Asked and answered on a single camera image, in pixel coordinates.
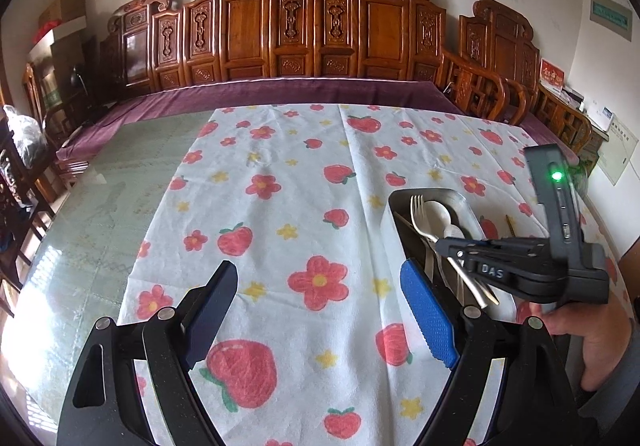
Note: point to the person's right hand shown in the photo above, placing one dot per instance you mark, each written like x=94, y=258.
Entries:
x=600, y=331

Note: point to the carved wooden bench back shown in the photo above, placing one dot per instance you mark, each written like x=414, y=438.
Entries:
x=505, y=35
x=140, y=50

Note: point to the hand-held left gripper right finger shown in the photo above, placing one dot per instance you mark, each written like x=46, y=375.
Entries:
x=430, y=311

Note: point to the metal spoon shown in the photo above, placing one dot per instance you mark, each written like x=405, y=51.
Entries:
x=472, y=288

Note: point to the long purple cloth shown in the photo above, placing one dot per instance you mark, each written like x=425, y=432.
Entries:
x=250, y=93

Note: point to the clear plastic bag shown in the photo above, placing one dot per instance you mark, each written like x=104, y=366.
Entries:
x=22, y=133

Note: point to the green framed wall sign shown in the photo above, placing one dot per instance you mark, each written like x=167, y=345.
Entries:
x=610, y=15

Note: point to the black desk lamp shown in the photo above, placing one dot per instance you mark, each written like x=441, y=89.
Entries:
x=80, y=80

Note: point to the white box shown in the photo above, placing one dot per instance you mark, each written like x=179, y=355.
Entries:
x=600, y=115

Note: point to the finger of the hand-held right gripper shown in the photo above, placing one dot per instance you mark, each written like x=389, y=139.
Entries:
x=490, y=246
x=505, y=268

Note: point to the large carved wooden bench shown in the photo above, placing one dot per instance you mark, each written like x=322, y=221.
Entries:
x=250, y=25

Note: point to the strawberry flower print tablecloth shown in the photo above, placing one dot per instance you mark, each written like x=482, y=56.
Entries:
x=300, y=175

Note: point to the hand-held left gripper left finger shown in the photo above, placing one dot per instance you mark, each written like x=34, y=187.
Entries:
x=212, y=306

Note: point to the stack of papers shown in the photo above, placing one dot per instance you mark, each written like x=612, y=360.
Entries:
x=574, y=96

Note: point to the dark wooden chair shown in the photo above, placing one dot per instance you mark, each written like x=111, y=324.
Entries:
x=20, y=206

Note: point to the cardboard box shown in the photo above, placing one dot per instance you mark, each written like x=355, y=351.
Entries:
x=62, y=8

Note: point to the person's right forearm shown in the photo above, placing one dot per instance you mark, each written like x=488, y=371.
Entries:
x=620, y=386

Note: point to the wooden armchair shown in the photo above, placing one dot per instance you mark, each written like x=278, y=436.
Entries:
x=565, y=120
x=480, y=85

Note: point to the wooden chopstick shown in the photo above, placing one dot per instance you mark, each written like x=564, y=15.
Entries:
x=494, y=298
x=510, y=226

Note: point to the red printed card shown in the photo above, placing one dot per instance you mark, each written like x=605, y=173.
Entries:
x=551, y=74

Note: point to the metal tray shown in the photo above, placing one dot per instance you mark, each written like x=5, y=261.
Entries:
x=450, y=193

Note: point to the white wall poster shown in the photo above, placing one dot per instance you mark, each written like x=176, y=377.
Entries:
x=617, y=150

